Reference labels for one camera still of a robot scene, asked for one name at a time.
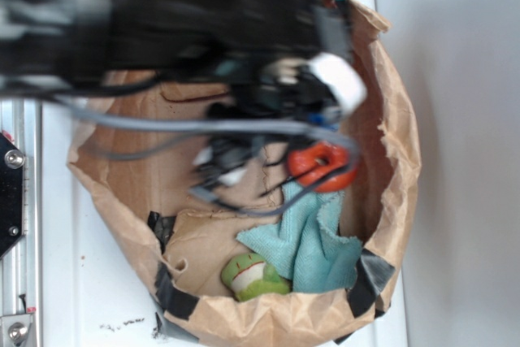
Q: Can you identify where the red toy donut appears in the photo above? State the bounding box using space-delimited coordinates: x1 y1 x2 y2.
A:
287 141 358 193

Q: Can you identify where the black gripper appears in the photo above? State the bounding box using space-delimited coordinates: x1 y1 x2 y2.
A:
191 0 366 201

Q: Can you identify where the aluminium extrusion rail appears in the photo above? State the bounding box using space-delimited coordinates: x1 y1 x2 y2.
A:
1 99 42 346

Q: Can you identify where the brown paper bag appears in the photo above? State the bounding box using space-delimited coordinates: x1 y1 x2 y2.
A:
67 0 421 346

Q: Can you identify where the green plush toy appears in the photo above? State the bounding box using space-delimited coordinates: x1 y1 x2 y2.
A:
220 253 291 301

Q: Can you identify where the teal microfiber cloth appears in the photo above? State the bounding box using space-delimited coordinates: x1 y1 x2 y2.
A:
236 191 362 293

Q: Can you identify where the grey cable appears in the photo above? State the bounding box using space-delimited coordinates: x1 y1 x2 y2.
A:
52 94 360 218

